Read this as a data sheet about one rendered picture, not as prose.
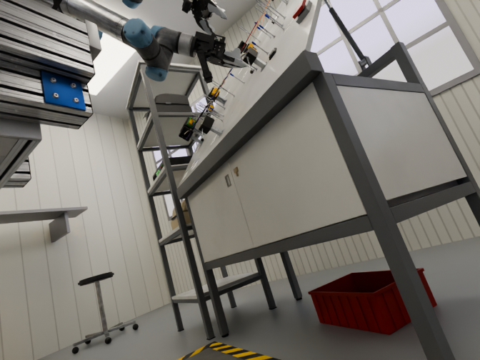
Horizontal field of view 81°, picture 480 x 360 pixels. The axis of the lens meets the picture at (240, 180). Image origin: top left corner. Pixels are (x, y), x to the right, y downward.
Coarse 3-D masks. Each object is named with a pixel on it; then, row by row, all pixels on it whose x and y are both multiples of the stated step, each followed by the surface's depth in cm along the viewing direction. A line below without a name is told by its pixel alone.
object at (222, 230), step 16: (224, 176) 128; (192, 192) 162; (208, 192) 145; (224, 192) 130; (192, 208) 164; (208, 208) 147; (224, 208) 132; (240, 208) 121; (208, 224) 149; (224, 224) 134; (240, 224) 122; (208, 240) 152; (224, 240) 136; (240, 240) 124; (208, 256) 155
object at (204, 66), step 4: (196, 52) 102; (200, 52) 102; (200, 56) 102; (204, 56) 102; (200, 60) 102; (204, 60) 102; (200, 64) 106; (204, 64) 102; (204, 68) 102; (208, 68) 102; (204, 72) 102; (208, 72) 102; (204, 76) 102; (208, 76) 102; (212, 76) 104; (204, 80) 104; (208, 80) 103
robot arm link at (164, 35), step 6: (156, 30) 100; (162, 30) 100; (168, 30) 101; (174, 30) 102; (156, 36) 100; (162, 36) 100; (168, 36) 100; (174, 36) 100; (162, 42) 100; (168, 42) 100; (174, 42) 101; (174, 48) 102
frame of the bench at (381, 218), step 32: (320, 96) 78; (352, 128) 74; (448, 128) 105; (352, 160) 73; (448, 192) 87; (192, 224) 167; (352, 224) 75; (384, 224) 68; (256, 256) 115; (288, 256) 189; (416, 288) 64; (224, 320) 154; (416, 320) 64; (448, 352) 62
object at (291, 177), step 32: (288, 128) 91; (320, 128) 80; (256, 160) 107; (288, 160) 93; (320, 160) 81; (256, 192) 109; (288, 192) 94; (320, 192) 83; (352, 192) 74; (256, 224) 112; (288, 224) 96; (320, 224) 84
